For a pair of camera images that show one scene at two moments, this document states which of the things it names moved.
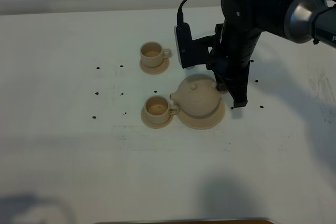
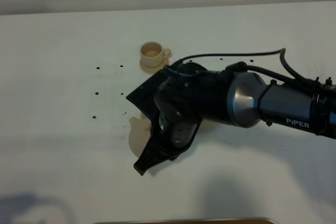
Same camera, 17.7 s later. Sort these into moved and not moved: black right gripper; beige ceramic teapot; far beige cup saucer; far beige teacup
Moved: black right gripper; beige ceramic teapot
Not moved: far beige teacup; far beige cup saucer
